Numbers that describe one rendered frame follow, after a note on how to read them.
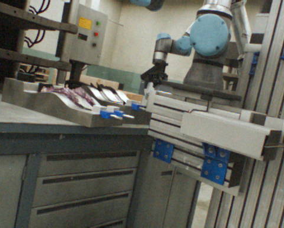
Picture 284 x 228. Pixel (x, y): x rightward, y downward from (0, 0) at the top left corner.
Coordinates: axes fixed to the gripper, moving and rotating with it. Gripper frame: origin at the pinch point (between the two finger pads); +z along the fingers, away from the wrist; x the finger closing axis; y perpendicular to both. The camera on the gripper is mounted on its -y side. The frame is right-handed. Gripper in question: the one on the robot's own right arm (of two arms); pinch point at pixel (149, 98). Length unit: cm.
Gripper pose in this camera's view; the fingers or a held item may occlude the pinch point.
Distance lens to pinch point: 162.3
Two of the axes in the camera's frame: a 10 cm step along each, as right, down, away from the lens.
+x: 6.4, 2.0, 7.4
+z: -1.9, 9.8, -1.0
